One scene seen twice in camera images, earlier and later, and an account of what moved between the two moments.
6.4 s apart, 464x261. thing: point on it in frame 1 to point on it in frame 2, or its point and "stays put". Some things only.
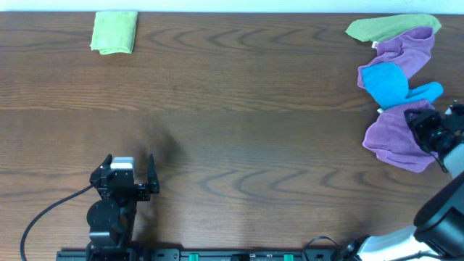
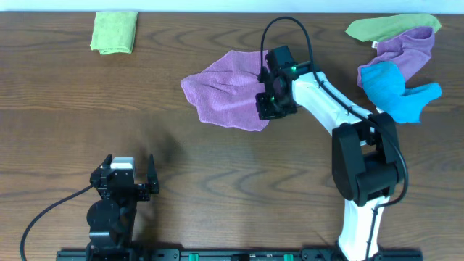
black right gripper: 425,127 to 263,109
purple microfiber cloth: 391,137 to 225,93
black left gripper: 127,185 stays put
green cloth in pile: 380,29 stays put
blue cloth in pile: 388,85 stays put
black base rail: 200,254 stays put
